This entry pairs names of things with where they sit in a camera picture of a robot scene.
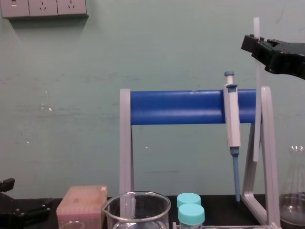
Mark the grey stand with blue bar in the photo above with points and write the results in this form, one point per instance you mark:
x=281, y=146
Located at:
x=178, y=107

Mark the large clear glass beaker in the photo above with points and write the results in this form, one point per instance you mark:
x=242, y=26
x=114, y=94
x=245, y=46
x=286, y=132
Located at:
x=137, y=212

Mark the tube with teal cap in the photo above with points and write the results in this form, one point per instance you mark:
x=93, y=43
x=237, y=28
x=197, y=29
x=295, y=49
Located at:
x=191, y=215
x=188, y=199

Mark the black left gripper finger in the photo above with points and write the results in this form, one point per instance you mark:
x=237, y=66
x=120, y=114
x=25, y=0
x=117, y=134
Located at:
x=6, y=184
x=28, y=213

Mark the white and blue pipette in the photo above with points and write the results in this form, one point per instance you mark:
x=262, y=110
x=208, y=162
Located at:
x=233, y=119

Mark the small clear glass beaker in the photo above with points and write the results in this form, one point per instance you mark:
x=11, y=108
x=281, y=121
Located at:
x=71, y=225

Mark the clear glass conical flask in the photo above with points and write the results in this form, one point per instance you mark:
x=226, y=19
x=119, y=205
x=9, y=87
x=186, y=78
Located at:
x=293, y=205

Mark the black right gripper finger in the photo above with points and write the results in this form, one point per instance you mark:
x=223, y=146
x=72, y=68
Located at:
x=249, y=44
x=264, y=53

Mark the white stirring rod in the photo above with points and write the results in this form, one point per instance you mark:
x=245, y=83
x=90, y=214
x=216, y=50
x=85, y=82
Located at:
x=257, y=26

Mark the grey wall socket panel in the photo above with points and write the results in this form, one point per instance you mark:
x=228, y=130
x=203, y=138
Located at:
x=43, y=8

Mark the pink pipette tip box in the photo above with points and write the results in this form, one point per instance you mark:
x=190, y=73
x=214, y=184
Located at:
x=82, y=205

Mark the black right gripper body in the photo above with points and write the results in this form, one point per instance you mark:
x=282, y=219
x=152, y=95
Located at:
x=291, y=62

